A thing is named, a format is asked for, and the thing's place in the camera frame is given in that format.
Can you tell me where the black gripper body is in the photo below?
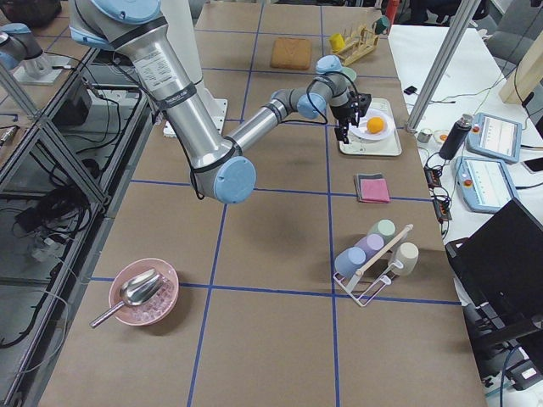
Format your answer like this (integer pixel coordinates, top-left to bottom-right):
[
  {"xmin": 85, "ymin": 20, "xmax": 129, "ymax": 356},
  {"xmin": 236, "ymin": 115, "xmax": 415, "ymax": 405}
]
[{"xmin": 330, "ymin": 91, "xmax": 372, "ymax": 123}]

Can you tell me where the white round plate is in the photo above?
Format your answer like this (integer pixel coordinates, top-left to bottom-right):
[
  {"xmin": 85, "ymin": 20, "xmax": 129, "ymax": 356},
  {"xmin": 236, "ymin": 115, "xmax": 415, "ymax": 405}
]
[{"xmin": 349, "ymin": 108, "xmax": 395, "ymax": 142}]

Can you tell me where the orange fruit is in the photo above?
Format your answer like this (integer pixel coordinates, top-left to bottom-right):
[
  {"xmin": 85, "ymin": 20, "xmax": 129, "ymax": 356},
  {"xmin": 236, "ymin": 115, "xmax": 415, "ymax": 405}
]
[{"xmin": 367, "ymin": 116, "xmax": 386, "ymax": 134}]

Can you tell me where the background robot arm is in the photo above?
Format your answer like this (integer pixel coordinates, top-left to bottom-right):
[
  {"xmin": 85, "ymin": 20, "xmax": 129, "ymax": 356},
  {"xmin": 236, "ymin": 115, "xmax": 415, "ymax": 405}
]
[{"xmin": 1, "ymin": 23, "xmax": 51, "ymax": 79}]

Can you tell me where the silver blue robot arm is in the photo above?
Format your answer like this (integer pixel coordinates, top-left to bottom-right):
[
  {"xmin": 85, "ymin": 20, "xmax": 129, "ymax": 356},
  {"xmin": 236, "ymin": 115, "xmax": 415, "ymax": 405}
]
[{"xmin": 70, "ymin": 1, "xmax": 372, "ymax": 204}]

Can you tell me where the cream bear tray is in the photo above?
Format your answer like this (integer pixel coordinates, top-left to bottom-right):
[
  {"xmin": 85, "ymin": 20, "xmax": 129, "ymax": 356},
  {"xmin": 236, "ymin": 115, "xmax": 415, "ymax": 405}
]
[{"xmin": 338, "ymin": 98, "xmax": 402, "ymax": 157}]

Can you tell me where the mint green bowl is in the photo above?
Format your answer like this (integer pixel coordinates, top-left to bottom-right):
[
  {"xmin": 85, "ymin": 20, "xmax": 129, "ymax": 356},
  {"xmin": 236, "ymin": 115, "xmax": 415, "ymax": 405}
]
[{"xmin": 342, "ymin": 67, "xmax": 357, "ymax": 82}]

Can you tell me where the wooden mug rack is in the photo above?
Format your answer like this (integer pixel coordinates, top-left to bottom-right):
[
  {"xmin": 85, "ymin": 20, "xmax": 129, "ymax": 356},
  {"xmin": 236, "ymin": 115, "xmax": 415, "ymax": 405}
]
[{"xmin": 331, "ymin": 17, "xmax": 379, "ymax": 67}]

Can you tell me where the yellow mug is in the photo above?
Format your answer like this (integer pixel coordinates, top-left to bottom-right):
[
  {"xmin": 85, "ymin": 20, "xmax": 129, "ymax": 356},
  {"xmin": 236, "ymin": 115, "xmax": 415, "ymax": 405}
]
[{"xmin": 328, "ymin": 33, "xmax": 345, "ymax": 53}]

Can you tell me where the pink cloth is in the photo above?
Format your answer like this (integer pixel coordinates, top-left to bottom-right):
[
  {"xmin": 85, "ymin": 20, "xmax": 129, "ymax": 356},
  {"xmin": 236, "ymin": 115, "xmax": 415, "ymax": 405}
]
[{"xmin": 360, "ymin": 178, "xmax": 390, "ymax": 204}]

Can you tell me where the small metal tin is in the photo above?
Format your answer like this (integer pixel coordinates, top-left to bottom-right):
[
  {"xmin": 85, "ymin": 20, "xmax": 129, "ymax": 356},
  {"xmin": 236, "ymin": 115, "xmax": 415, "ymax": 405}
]
[{"xmin": 417, "ymin": 128, "xmax": 433, "ymax": 144}]

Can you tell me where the dark green mug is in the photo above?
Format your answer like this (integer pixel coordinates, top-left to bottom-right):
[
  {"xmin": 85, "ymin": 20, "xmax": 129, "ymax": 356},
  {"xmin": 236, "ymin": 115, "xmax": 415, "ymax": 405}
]
[{"xmin": 372, "ymin": 15, "xmax": 390, "ymax": 35}]

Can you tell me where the black bottle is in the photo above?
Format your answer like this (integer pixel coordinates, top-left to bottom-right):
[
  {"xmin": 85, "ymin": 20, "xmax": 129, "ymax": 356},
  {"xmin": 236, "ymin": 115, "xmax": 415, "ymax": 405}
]
[{"xmin": 438, "ymin": 114, "xmax": 473, "ymax": 161}]

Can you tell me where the green cup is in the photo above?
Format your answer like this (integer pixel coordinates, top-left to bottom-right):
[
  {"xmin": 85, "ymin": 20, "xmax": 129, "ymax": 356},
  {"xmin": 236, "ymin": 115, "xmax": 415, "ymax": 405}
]
[{"xmin": 368, "ymin": 219, "xmax": 396, "ymax": 244}]

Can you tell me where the purple cup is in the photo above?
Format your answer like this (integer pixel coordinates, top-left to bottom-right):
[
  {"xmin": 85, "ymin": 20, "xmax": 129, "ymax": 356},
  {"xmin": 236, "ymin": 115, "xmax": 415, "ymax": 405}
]
[{"xmin": 355, "ymin": 233, "xmax": 384, "ymax": 259}]

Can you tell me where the blue cup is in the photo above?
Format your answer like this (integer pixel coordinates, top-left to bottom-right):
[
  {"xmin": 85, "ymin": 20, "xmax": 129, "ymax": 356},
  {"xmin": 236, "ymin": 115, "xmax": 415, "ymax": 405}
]
[{"xmin": 334, "ymin": 247, "xmax": 367, "ymax": 278}]

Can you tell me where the beige cup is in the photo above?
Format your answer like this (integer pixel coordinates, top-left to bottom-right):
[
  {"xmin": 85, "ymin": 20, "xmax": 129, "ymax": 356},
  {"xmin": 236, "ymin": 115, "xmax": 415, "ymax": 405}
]
[{"xmin": 389, "ymin": 242, "xmax": 419, "ymax": 276}]

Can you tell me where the upper teach pendant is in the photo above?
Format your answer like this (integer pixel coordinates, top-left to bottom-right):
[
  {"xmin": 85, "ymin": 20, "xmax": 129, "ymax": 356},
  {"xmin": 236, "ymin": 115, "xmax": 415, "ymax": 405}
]
[{"xmin": 466, "ymin": 113, "xmax": 523, "ymax": 164}]

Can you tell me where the teach pendant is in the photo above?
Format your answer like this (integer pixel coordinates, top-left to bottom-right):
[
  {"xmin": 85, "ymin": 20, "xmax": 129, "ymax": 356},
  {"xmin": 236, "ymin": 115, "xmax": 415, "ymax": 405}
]
[
  {"xmin": 455, "ymin": 157, "xmax": 518, "ymax": 214},
  {"xmin": 466, "ymin": 113, "xmax": 523, "ymax": 164}
]

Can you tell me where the lower teach pendant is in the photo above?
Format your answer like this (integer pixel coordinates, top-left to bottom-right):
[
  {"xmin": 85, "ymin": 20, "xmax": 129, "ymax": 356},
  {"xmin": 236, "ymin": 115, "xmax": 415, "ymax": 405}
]
[{"xmin": 455, "ymin": 157, "xmax": 518, "ymax": 214}]

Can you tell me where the black laptop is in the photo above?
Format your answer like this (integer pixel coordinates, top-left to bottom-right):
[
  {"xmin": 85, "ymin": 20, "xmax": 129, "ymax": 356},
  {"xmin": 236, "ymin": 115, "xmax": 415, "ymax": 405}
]
[{"xmin": 445, "ymin": 198, "xmax": 542, "ymax": 323}]

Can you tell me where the metal scoop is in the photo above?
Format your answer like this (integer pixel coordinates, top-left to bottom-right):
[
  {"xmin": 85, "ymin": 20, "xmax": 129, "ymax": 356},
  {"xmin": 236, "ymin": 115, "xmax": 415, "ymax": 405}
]
[{"xmin": 89, "ymin": 269, "xmax": 164, "ymax": 328}]

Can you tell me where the pink bowl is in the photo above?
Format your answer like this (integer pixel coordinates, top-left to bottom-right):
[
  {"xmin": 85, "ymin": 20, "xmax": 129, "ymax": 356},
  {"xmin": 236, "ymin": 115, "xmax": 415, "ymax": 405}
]
[{"xmin": 109, "ymin": 258, "xmax": 179, "ymax": 326}]

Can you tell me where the aluminium frame post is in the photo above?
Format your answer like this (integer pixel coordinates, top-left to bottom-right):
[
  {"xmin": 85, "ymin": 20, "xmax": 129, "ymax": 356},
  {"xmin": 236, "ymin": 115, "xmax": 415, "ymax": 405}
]
[{"xmin": 406, "ymin": 0, "xmax": 479, "ymax": 133}]

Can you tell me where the white wire cup rack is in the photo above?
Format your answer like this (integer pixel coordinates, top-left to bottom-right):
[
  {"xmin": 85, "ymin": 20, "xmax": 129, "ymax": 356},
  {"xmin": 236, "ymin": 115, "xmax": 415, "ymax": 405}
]
[{"xmin": 332, "ymin": 224, "xmax": 413, "ymax": 308}]

